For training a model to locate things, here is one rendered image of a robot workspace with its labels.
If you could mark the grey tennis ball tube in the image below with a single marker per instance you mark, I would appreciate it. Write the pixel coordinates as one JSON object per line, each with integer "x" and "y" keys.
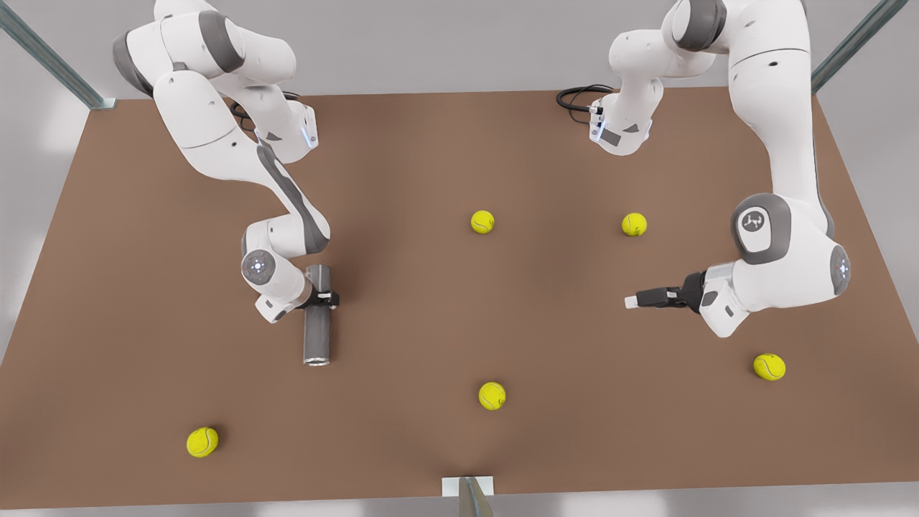
{"x": 316, "y": 334}

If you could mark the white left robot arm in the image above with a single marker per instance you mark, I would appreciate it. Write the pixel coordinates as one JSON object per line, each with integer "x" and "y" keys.
{"x": 775, "y": 129}

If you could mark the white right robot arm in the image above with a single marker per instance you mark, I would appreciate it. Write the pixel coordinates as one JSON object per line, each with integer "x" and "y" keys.
{"x": 215, "y": 136}

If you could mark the yellow tennis ball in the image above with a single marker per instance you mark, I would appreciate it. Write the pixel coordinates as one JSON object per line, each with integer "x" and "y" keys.
{"x": 482, "y": 222}
{"x": 492, "y": 396}
{"x": 202, "y": 442}
{"x": 634, "y": 225}
{"x": 769, "y": 367}

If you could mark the silver frame post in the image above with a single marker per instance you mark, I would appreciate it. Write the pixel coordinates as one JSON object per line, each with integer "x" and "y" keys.
{"x": 50, "y": 57}
{"x": 854, "y": 43}
{"x": 470, "y": 495}

